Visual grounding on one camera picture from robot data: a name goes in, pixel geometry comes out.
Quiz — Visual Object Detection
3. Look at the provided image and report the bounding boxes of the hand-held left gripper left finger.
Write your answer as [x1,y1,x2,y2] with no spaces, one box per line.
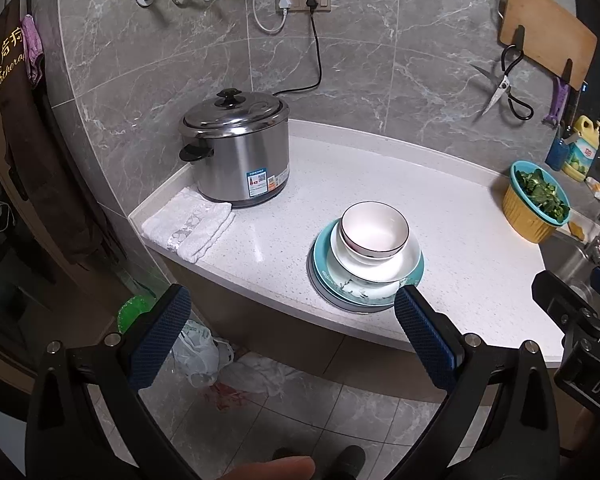
[27,284,196,480]

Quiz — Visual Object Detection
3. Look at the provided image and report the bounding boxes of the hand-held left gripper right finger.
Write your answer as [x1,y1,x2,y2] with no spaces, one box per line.
[385,286,563,480]

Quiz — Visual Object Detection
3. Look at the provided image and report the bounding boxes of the large white bowl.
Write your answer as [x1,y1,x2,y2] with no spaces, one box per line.
[329,219,422,284]

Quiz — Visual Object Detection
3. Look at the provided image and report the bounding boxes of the small dark-rimmed white bowl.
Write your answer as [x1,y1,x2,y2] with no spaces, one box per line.
[340,201,410,260]

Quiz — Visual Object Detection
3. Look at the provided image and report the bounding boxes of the person's left hand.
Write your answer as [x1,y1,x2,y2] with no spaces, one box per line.
[242,456,316,480]

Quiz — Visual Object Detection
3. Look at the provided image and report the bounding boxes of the green plastic bucket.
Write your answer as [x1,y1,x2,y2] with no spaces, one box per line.
[117,294,156,336]

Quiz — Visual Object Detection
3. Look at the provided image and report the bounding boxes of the white plastic bag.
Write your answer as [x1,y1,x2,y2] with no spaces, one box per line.
[172,319,236,389]

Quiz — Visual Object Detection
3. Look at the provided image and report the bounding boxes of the stainless steel sink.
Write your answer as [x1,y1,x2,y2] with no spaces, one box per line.
[539,232,600,312]

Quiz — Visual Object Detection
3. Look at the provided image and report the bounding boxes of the brown base cabinet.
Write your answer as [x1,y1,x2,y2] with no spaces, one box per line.
[170,255,536,403]

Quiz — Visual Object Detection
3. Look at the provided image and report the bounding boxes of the green leafy vegetables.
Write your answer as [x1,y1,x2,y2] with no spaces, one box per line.
[516,167,570,222]

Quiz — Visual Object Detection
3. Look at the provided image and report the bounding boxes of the white towel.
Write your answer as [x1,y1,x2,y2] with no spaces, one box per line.
[140,187,236,265]

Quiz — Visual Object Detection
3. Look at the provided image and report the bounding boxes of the yellow detergent bottle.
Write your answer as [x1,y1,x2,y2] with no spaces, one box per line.
[561,114,600,182]

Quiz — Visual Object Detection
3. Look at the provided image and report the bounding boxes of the blue cup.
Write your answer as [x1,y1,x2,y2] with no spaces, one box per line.
[546,137,571,171]

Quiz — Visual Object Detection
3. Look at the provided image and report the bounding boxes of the black shoe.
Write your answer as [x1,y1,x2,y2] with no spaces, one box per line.
[332,444,366,480]

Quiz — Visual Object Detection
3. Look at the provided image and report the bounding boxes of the purple peeler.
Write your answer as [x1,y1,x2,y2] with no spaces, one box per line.
[542,75,571,129]

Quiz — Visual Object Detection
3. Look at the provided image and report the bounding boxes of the stainless steel rice cooker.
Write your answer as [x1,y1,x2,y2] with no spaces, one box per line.
[178,88,291,209]

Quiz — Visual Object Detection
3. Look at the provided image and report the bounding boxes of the brown apron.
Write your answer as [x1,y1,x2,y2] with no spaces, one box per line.
[0,0,117,272]

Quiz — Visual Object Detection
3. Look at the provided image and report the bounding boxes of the wooden cutting board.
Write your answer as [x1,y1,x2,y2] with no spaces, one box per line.
[497,0,599,92]

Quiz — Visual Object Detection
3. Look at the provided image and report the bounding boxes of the pink cloth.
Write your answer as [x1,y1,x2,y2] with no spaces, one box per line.
[20,13,46,86]

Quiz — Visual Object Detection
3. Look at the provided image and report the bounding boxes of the black-handled kitchen scissors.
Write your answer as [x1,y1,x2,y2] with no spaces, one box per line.
[469,44,535,121]

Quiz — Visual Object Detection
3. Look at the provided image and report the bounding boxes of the black plug cable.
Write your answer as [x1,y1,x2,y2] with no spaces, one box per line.
[271,0,325,97]

